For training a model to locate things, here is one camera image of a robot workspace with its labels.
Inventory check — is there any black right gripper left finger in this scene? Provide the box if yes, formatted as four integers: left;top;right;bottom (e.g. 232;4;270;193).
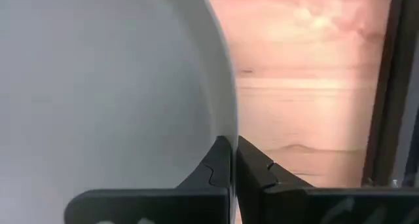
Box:
64;136;232;224

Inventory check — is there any grey deep plate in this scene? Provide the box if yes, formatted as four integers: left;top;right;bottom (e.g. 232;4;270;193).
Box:
0;0;239;224

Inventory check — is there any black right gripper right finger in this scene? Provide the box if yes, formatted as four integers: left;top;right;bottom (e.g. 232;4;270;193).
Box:
237;136;419;224

